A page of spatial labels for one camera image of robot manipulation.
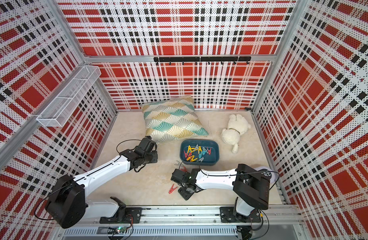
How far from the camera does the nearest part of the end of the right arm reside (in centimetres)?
60

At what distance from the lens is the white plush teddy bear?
0.95 m

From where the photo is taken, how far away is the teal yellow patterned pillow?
92 cm

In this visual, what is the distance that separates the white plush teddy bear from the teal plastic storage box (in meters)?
0.08

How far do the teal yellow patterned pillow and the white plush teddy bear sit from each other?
13cm

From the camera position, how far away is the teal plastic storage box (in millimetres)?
927

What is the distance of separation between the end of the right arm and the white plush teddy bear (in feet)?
1.29

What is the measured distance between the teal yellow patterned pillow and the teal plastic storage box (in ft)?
0.16
